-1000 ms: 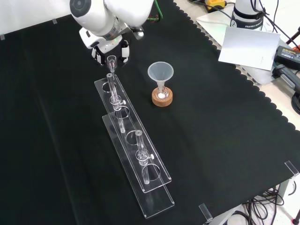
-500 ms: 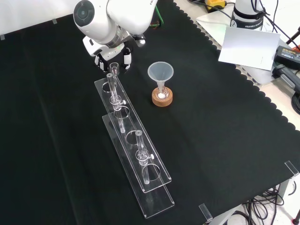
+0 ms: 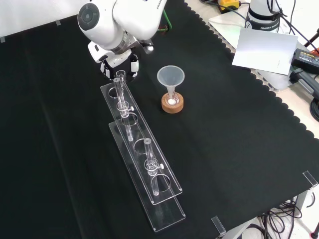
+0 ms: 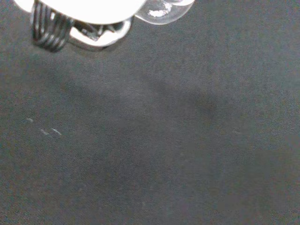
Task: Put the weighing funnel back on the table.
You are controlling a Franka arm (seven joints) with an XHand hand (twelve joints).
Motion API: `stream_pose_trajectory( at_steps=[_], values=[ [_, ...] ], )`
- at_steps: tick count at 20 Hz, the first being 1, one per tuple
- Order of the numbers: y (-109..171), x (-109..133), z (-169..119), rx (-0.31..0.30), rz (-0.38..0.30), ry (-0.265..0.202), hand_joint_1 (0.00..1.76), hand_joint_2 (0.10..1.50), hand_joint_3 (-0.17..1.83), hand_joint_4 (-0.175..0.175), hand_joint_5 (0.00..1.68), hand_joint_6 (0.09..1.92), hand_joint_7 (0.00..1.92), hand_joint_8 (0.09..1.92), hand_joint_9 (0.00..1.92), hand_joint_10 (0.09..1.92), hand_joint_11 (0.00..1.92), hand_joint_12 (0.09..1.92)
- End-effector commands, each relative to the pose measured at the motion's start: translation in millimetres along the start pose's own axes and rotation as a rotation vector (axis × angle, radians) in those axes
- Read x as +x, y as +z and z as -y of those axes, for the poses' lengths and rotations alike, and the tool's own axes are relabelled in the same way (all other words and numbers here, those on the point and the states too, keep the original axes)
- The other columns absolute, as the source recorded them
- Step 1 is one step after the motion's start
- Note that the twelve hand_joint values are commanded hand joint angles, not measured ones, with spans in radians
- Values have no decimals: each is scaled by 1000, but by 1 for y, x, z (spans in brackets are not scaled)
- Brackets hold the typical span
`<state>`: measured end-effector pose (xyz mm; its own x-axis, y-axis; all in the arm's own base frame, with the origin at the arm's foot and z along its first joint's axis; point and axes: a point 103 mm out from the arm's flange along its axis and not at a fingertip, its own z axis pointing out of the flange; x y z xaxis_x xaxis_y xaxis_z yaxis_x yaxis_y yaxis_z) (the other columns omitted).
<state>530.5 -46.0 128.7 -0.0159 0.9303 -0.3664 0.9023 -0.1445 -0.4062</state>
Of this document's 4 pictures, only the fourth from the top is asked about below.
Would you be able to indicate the black bench cloth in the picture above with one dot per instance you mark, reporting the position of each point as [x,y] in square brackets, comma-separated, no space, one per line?
[150,131]

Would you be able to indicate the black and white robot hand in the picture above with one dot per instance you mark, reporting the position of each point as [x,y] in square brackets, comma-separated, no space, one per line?
[82,9]

